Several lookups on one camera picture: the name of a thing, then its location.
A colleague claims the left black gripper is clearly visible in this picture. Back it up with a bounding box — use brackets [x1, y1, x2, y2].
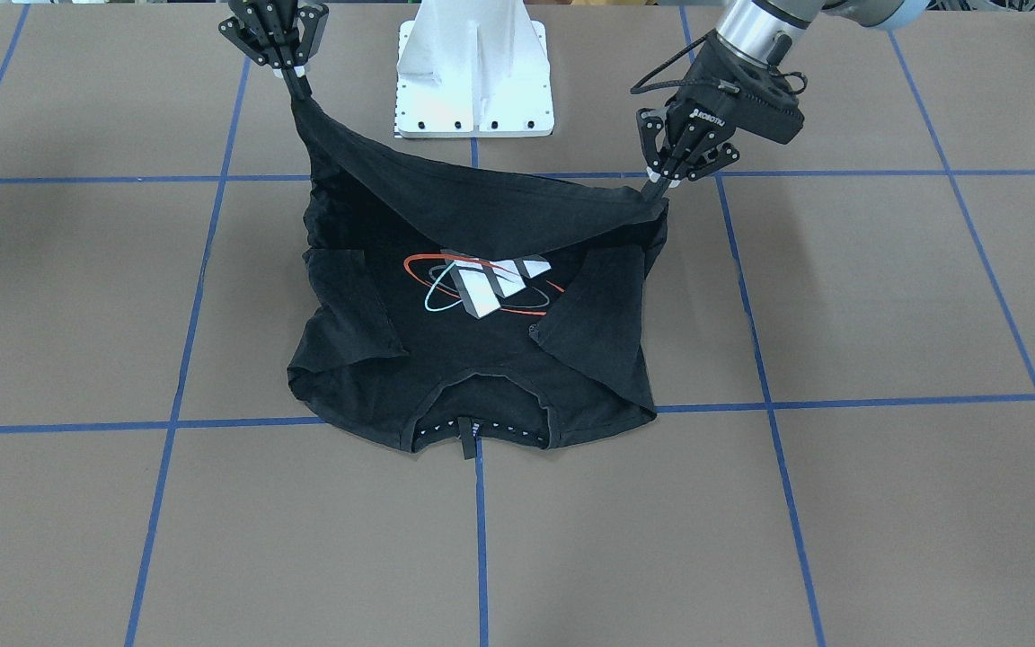
[635, 40, 804, 200]

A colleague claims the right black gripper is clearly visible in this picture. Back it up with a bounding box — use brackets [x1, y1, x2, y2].
[217, 1, 330, 102]

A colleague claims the black printed t-shirt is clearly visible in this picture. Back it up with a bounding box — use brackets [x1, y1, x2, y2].
[287, 99, 668, 457]

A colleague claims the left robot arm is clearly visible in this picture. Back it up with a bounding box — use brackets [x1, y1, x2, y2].
[630, 1, 927, 201]

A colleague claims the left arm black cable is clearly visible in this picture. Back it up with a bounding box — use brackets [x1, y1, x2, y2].
[630, 29, 810, 98]

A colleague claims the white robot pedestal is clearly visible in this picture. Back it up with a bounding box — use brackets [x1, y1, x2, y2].
[394, 1, 555, 138]

